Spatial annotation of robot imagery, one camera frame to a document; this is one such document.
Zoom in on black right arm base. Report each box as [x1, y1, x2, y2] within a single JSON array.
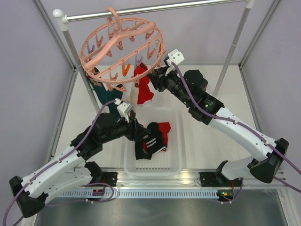
[[199, 161, 242, 187]]

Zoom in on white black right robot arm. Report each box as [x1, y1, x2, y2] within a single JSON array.
[[148, 67, 289, 186]]

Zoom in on red sock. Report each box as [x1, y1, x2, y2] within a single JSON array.
[[158, 122, 171, 152], [134, 63, 154, 105]]

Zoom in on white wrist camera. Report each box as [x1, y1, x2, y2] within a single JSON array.
[[164, 49, 185, 76], [114, 98, 136, 123]]

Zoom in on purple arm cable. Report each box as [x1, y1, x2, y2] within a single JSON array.
[[171, 61, 301, 196], [0, 100, 118, 226]]

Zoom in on cream brown sock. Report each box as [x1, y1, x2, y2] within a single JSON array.
[[127, 83, 139, 118]]

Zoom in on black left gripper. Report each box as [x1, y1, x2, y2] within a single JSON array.
[[101, 112, 151, 144]]

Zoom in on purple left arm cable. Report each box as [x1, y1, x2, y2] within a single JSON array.
[[0, 100, 118, 226]]

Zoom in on white metal drying rack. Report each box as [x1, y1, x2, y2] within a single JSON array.
[[53, 0, 254, 111]]

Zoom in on pink round clip hanger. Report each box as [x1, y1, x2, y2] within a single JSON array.
[[80, 7, 164, 92]]

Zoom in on black sock white stripes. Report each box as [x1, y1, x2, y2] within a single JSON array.
[[143, 122, 171, 154]]

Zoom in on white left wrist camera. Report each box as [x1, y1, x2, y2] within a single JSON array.
[[114, 98, 136, 123]]

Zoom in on teal sock left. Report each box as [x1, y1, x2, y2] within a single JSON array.
[[89, 79, 123, 121]]

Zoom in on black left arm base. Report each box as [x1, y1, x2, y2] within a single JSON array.
[[84, 161, 118, 187]]

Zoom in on white plastic basket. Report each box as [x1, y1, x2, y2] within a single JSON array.
[[121, 107, 182, 178]]

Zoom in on white slotted cable duct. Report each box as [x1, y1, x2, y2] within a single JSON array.
[[59, 188, 219, 199]]

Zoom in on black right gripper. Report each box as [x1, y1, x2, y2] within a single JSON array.
[[147, 64, 192, 106]]

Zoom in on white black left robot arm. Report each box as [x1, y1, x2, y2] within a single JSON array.
[[9, 113, 151, 218]]

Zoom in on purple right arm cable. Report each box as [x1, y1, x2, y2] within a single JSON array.
[[171, 61, 301, 196]]

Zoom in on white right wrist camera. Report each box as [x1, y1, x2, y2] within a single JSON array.
[[164, 49, 185, 76]]

